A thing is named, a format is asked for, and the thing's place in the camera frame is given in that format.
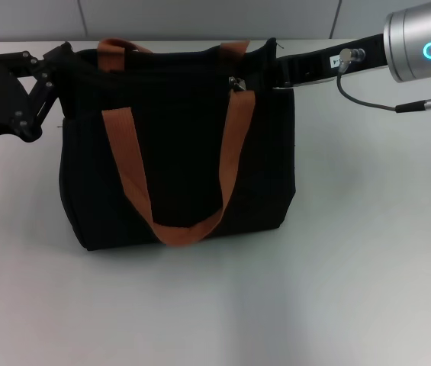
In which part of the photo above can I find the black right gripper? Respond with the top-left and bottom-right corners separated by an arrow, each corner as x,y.
275,33 -> 388,91

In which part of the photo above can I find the silver zipper pull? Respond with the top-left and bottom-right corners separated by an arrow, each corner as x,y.
229,75 -> 248,93

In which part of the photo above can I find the black bag with orange straps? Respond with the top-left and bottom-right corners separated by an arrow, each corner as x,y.
58,37 -> 298,252

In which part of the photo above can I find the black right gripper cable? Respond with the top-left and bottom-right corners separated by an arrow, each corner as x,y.
336,47 -> 431,115

